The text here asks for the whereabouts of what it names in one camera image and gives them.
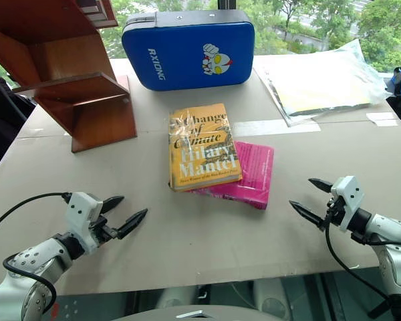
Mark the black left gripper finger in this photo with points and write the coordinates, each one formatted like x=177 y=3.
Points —
x=132 y=222
x=112 y=202

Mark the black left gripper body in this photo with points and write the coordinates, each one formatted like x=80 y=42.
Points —
x=102 y=227

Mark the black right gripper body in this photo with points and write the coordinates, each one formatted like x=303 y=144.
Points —
x=334 y=209

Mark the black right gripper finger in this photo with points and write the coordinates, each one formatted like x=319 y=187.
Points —
x=305 y=213
x=321 y=184

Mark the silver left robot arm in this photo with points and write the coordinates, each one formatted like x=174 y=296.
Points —
x=33 y=259

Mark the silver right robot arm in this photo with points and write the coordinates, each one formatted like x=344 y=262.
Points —
x=392 y=247

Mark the pink paperback book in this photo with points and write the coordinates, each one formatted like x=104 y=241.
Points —
x=250 y=174

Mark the yellow Hilary Mantel book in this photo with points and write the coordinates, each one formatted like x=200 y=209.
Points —
x=204 y=147

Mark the brown wooden bookshelf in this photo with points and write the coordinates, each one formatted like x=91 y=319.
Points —
x=67 y=77

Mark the clear plastic document bag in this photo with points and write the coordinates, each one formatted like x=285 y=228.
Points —
x=324 y=83

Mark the blue AXIONG padded case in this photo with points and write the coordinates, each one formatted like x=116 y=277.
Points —
x=190 y=50

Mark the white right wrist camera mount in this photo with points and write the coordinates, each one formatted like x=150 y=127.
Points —
x=348 y=197

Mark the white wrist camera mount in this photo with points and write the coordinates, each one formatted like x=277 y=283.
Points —
x=82 y=214
x=348 y=197

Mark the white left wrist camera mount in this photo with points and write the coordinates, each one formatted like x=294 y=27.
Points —
x=82 y=214

